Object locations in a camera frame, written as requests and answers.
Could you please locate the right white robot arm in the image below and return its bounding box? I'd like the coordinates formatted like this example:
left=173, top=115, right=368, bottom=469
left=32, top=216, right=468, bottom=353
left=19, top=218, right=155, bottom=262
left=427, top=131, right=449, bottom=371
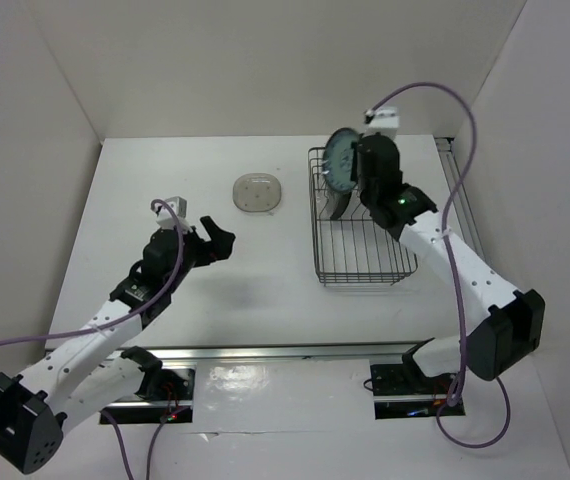
left=352, top=133, right=545, bottom=392

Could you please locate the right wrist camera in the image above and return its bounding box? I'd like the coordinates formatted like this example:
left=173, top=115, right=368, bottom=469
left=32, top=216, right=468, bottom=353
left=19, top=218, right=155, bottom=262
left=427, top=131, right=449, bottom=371
left=363, top=106, right=400, bottom=140

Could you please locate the blue floral patterned plate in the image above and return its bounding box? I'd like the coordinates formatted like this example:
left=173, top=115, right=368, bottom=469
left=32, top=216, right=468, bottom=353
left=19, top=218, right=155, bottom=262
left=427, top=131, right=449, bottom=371
left=322, top=127, right=359, bottom=194

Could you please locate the smoky square glass plate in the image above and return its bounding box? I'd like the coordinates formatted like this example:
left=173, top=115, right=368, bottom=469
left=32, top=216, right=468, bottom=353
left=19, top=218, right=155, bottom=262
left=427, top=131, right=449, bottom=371
left=232, top=173, right=282, bottom=213

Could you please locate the clear textured glass plate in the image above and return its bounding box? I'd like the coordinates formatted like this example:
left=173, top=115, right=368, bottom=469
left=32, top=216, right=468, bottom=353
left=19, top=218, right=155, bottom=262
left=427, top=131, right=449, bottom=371
left=314, top=169, right=334, bottom=220

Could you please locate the aluminium rail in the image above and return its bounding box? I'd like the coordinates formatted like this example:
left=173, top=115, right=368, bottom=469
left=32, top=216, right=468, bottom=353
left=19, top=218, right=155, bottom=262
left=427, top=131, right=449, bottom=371
left=434, top=137, right=486, bottom=260
left=146, top=341, right=418, bottom=363

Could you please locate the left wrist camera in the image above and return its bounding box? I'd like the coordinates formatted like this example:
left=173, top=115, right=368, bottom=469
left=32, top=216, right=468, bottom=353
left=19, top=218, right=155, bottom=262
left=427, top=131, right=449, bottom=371
left=151, top=196, right=190, bottom=233

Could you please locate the right side aluminium rail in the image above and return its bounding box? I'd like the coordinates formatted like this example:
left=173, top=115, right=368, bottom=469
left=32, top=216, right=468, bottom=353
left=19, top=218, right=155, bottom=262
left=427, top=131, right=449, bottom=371
left=434, top=137, right=486, bottom=260

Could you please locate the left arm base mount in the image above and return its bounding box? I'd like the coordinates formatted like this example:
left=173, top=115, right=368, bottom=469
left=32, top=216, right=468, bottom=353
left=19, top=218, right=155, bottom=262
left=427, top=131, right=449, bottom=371
left=104, top=347, right=196, bottom=425

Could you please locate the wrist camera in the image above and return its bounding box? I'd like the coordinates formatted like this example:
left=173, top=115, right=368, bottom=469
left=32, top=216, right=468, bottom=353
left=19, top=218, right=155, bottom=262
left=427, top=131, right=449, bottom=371
left=363, top=106, right=400, bottom=140
left=151, top=196, right=190, bottom=233

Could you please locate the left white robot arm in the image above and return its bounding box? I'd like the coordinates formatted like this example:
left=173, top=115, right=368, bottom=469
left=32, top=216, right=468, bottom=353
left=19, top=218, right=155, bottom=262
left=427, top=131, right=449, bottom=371
left=0, top=216, right=236, bottom=475

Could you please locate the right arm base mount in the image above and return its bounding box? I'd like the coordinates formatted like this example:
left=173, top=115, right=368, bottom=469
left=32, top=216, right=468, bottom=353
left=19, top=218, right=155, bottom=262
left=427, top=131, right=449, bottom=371
left=363, top=364, right=465, bottom=420

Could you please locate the black round plate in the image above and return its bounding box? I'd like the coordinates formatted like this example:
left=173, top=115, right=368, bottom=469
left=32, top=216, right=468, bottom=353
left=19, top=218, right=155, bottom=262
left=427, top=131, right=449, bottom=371
left=327, top=189, right=352, bottom=221

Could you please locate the front aluminium rail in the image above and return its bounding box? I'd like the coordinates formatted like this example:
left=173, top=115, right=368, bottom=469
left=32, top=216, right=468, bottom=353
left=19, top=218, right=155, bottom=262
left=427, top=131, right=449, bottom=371
left=146, top=341, right=418, bottom=363

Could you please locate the grey wire dish rack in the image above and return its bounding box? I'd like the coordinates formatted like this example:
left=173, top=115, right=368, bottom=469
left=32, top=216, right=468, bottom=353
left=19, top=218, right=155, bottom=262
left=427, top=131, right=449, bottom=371
left=308, top=147, right=418, bottom=288

